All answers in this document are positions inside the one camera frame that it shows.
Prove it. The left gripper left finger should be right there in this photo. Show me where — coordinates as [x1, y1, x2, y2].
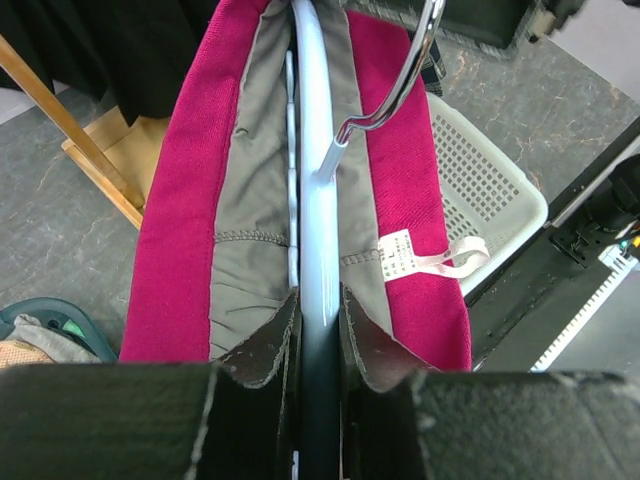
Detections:
[1, 291, 300, 479]

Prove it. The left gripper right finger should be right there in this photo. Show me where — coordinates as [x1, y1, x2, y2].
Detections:
[339, 287, 639, 479]

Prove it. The magenta pleated skirt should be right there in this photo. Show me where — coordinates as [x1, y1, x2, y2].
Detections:
[121, 1, 471, 370]

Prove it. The light blue hanger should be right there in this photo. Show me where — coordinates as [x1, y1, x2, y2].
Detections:
[286, 1, 445, 479]

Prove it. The black skirt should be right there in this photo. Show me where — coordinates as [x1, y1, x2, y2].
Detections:
[1, 0, 217, 124]

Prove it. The navy plaid skirt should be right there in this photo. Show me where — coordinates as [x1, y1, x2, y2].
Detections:
[421, 41, 446, 97]

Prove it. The teal plastic tub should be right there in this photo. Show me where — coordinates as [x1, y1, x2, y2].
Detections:
[1, 297, 118, 363]

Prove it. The white plastic laundry basket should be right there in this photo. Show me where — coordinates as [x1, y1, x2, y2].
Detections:
[427, 93, 548, 295]

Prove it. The wooden clothes rack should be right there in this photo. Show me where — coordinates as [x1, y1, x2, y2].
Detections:
[1, 39, 169, 228]

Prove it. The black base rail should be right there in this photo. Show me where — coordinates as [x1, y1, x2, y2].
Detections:
[468, 121, 639, 372]

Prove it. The white slotted cable duct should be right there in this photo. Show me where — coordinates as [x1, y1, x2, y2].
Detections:
[530, 245, 638, 373]

